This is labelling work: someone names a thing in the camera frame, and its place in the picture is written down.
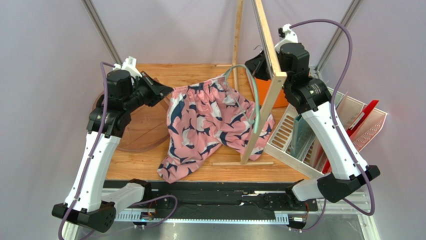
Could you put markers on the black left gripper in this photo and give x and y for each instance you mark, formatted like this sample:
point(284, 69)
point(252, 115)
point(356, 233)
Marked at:
point(158, 91)

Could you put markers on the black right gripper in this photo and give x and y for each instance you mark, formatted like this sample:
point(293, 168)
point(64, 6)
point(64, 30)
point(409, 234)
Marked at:
point(260, 66)

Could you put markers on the pink shark print shorts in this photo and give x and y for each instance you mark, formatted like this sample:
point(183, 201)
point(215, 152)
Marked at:
point(200, 119)

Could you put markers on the mint green clothes hanger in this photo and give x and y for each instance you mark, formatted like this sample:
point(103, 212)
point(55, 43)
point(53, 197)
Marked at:
point(254, 118)

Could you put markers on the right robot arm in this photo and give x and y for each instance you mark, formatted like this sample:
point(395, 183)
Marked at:
point(313, 101)

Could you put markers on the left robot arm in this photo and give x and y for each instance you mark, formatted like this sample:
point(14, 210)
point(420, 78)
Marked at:
point(85, 204)

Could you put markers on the wooden hanging rack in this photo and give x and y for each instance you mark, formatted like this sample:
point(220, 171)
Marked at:
point(277, 77)

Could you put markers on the transparent pink plastic basin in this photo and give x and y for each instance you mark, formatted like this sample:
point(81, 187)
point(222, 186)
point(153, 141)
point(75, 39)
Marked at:
point(140, 128)

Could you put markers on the white plastic file rack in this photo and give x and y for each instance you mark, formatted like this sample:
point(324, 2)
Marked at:
point(314, 165)

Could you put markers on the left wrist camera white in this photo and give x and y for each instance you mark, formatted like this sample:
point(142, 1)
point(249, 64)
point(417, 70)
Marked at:
point(129, 65)

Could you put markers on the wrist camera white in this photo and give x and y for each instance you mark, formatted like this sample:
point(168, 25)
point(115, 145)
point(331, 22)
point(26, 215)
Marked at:
point(287, 35)
point(129, 65)

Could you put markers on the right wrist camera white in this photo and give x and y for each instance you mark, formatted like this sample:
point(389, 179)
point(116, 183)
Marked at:
point(287, 35)

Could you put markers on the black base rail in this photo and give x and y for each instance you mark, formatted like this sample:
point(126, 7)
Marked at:
point(217, 203)

